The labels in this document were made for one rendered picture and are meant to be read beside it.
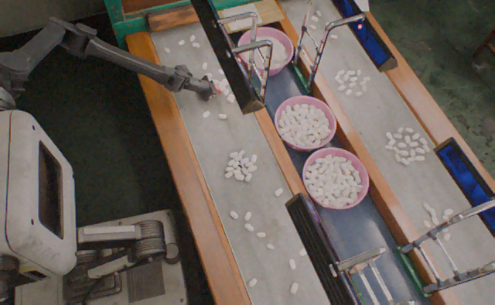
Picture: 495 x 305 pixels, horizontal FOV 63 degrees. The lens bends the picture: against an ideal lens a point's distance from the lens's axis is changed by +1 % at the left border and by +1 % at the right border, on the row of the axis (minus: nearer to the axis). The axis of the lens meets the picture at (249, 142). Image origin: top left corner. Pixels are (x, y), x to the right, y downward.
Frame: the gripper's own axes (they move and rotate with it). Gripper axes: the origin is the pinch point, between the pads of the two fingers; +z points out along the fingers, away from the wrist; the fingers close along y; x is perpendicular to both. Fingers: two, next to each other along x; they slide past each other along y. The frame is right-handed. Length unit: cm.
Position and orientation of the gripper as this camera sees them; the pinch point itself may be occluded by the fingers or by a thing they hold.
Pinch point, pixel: (220, 91)
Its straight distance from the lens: 181.2
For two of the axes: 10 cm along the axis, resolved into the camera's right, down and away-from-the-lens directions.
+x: -6.4, 5.6, 5.2
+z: 6.8, 1.1, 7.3
